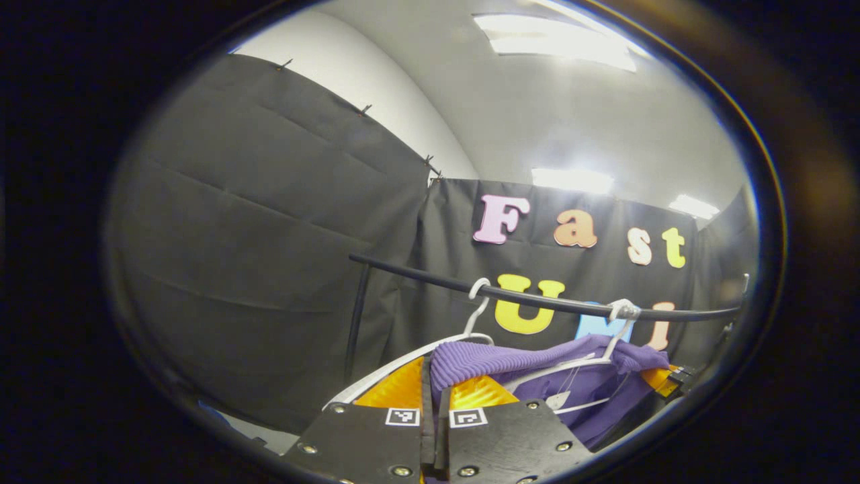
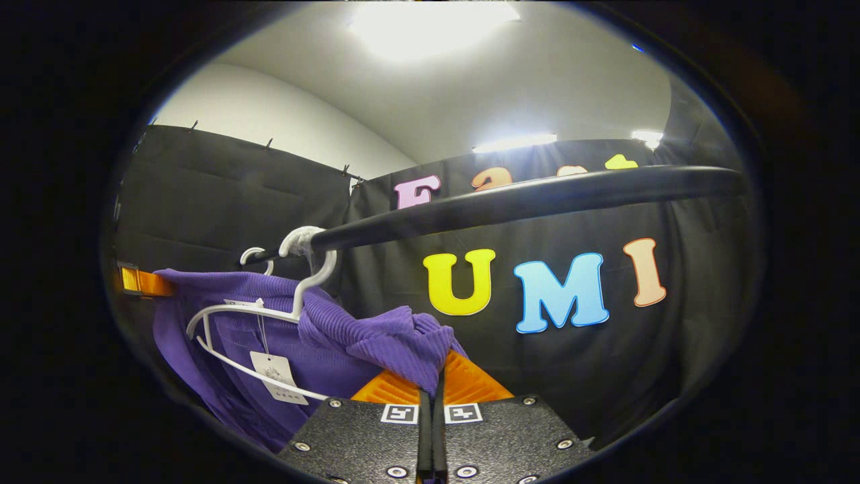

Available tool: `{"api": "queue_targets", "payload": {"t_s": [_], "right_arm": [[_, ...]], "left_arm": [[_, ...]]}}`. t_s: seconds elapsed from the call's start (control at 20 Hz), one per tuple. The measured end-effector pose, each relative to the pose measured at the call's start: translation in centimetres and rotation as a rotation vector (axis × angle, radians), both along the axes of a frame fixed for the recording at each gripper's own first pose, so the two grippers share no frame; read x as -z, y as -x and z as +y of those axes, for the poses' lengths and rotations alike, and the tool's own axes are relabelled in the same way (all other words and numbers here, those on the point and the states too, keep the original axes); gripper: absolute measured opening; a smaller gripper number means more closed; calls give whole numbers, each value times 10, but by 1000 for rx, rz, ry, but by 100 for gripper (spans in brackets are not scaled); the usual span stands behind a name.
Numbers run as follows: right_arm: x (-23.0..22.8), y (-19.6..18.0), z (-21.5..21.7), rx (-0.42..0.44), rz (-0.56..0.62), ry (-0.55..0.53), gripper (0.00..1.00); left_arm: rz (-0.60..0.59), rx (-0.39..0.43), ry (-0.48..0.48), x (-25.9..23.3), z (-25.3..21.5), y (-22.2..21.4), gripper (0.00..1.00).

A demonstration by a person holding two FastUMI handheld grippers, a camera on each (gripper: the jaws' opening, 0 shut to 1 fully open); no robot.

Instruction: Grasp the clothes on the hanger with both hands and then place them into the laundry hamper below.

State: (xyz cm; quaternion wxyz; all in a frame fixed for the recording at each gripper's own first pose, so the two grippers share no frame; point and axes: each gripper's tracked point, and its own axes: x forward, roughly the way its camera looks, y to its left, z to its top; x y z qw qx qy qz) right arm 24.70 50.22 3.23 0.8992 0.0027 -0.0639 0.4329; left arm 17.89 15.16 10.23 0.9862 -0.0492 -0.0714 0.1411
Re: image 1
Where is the large ceiling light panel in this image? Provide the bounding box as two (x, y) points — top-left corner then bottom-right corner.
(473, 12), (640, 73)

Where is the purple knit garment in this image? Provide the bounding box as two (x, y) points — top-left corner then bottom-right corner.
(429, 334), (672, 450)

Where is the white wire hanger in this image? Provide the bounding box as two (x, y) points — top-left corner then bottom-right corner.
(500, 298), (643, 415)
(322, 276), (497, 413)

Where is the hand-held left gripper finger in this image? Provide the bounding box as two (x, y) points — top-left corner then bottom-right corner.
(435, 374), (596, 484)
(280, 356), (437, 484)

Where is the black metal garment rack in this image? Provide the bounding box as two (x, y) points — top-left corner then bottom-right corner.
(343, 252), (753, 385)

